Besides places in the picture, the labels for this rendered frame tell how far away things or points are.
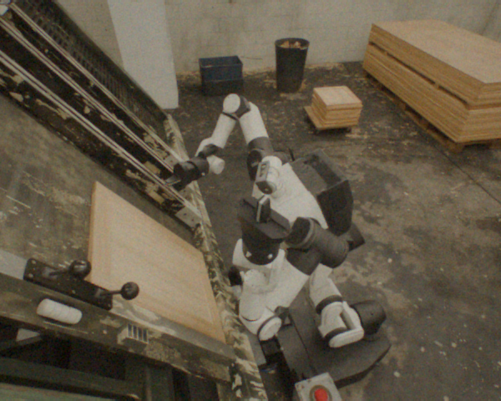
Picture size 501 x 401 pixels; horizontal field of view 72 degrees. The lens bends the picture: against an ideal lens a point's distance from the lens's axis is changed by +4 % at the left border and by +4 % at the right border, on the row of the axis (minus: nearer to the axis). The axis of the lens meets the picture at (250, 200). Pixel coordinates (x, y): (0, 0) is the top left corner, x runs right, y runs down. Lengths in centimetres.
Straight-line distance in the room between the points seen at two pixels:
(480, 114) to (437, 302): 223
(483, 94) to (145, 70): 380
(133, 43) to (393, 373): 424
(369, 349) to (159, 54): 396
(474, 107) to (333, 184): 325
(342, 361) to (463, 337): 87
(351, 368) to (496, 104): 318
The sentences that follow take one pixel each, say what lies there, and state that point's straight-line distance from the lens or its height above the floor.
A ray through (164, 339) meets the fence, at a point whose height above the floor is 116.
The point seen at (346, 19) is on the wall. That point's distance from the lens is 662.
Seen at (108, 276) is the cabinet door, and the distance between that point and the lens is 97.
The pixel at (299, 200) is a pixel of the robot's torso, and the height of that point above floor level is 136.
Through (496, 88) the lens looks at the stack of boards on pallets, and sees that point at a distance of 424.
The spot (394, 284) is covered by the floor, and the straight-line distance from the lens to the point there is 272.
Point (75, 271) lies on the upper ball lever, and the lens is 70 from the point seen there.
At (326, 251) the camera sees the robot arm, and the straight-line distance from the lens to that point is 98.
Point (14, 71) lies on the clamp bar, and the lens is 130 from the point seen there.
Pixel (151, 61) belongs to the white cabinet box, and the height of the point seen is 64.
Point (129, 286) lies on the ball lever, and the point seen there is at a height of 145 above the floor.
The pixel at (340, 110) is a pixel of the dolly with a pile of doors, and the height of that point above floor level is 32.
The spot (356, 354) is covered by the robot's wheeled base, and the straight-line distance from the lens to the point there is 215.
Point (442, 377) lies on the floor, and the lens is 246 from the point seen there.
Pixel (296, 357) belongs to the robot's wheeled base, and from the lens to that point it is 205.
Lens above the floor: 204
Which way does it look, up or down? 40 degrees down
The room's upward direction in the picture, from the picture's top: straight up
